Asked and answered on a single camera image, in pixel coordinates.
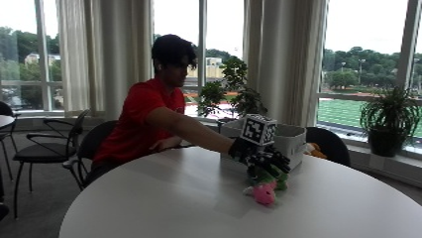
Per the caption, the black chair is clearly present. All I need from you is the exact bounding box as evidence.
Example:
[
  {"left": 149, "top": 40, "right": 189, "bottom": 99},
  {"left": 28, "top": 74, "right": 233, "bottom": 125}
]
[
  {"left": 12, "top": 108, "right": 91, "bottom": 220},
  {"left": 0, "top": 100, "right": 23, "bottom": 181},
  {"left": 63, "top": 119, "right": 119, "bottom": 191},
  {"left": 305, "top": 126, "right": 352, "bottom": 168}
]

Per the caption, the cream curtain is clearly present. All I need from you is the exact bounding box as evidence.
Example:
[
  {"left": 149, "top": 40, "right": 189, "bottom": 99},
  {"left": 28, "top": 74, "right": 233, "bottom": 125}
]
[
  {"left": 243, "top": 0, "right": 331, "bottom": 128},
  {"left": 55, "top": 0, "right": 156, "bottom": 121}
]

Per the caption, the white round table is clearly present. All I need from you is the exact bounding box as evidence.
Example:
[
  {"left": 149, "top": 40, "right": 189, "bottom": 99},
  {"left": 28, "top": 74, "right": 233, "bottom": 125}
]
[{"left": 0, "top": 114, "right": 16, "bottom": 129}]

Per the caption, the person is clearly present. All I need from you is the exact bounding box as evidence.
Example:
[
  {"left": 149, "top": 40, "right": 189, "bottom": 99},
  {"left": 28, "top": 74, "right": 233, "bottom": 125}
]
[{"left": 80, "top": 34, "right": 235, "bottom": 188}]

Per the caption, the white storage box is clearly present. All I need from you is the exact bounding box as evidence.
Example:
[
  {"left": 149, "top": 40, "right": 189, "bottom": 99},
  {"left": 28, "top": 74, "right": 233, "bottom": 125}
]
[{"left": 219, "top": 117, "right": 308, "bottom": 171}]

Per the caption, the potted grassy plant in black pot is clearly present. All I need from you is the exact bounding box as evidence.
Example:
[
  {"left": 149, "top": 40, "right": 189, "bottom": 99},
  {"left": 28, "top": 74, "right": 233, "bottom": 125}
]
[{"left": 358, "top": 86, "right": 422, "bottom": 158}]

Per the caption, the orange and yellow soft toy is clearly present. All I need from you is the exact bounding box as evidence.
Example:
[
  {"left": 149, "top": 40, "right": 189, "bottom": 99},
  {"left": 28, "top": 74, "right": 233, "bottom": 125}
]
[{"left": 303, "top": 142, "right": 329, "bottom": 160}]

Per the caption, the green and pink soft toy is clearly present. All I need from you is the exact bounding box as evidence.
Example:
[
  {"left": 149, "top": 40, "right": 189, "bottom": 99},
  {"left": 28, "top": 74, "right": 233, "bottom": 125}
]
[{"left": 243, "top": 168, "right": 291, "bottom": 206}]

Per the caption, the white marker cube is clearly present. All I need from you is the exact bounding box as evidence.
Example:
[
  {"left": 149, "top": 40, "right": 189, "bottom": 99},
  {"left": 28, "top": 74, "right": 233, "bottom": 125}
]
[{"left": 239, "top": 113, "right": 279, "bottom": 147}]

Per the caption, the potted leafy plant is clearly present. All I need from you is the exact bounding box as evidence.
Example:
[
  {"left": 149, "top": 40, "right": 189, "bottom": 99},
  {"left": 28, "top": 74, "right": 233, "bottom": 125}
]
[{"left": 196, "top": 55, "right": 269, "bottom": 124}]

